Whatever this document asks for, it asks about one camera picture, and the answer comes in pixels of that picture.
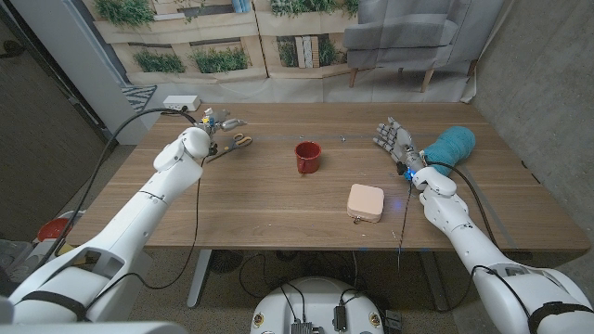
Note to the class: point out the teal towel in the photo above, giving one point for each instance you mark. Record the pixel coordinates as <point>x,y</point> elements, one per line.
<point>452,146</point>

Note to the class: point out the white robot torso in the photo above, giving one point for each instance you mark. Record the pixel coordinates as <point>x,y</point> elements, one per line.
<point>315,301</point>

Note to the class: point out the black round floor fan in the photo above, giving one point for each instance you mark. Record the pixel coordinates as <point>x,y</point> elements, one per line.
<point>225,261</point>

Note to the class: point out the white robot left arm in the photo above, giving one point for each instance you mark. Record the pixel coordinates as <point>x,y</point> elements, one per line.
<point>139,218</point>

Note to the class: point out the metal table leg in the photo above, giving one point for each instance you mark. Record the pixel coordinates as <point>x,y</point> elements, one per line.
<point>434,278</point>
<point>198,278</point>

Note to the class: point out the pink jewelry box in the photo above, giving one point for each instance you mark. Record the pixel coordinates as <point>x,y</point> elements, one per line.
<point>365,201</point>

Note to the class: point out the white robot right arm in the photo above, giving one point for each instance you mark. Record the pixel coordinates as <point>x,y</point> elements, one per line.
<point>464,232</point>

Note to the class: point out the white power strip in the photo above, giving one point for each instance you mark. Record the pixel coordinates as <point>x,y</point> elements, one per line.
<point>181,102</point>

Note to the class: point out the red enamel cup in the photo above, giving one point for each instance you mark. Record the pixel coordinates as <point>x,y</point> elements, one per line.
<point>308,160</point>

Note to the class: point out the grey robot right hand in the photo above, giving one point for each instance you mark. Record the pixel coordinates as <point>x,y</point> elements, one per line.
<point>399,139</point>

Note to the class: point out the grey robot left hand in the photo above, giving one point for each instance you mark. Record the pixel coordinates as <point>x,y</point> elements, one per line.
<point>218,121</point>

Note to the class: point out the red bowl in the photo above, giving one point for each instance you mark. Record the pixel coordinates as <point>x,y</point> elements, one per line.
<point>53,229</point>

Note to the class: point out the printed room backdrop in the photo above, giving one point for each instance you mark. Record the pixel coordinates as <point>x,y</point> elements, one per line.
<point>301,83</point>

